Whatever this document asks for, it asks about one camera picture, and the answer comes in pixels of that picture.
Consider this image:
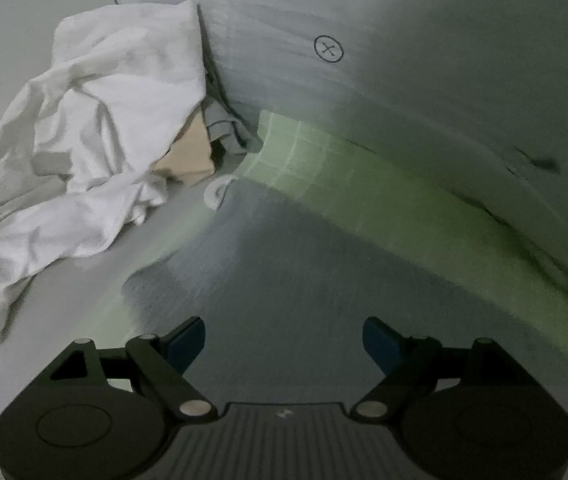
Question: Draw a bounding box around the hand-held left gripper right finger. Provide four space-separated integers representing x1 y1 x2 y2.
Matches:
349 316 531 423

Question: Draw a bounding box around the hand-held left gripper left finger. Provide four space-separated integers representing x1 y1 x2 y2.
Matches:
39 316 217 423

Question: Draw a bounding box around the grey knit sweater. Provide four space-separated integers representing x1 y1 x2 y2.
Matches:
121 179 555 406

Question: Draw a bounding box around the pale grey sheet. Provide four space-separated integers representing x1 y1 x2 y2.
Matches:
0 0 245 480

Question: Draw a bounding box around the small white object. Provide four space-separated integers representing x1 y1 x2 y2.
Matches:
204 175 237 212

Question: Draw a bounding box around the beige cloth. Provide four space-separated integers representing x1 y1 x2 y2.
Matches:
151 120 216 186

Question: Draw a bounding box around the green grid bed sheet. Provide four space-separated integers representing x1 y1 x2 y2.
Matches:
89 109 568 376

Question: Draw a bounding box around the small grey cloth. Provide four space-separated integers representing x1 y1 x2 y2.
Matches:
203 72 261 156

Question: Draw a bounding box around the white shirt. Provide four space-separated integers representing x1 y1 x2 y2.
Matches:
0 0 208 343

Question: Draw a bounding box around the carrot print quilt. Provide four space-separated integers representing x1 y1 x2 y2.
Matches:
108 0 568 313

